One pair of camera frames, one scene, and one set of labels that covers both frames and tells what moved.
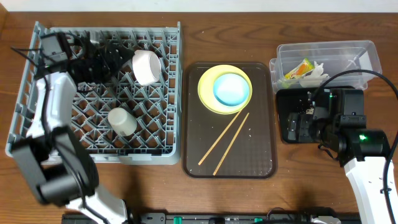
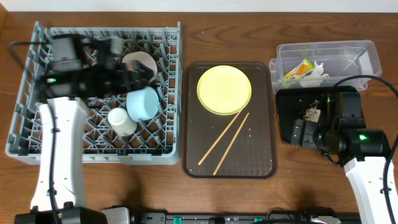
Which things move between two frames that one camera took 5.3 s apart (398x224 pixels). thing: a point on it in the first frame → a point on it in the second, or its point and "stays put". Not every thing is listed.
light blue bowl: (231, 89) → (142, 104)
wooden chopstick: (219, 137) stays put
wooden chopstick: (233, 139) stays put
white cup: (124, 123) stays put
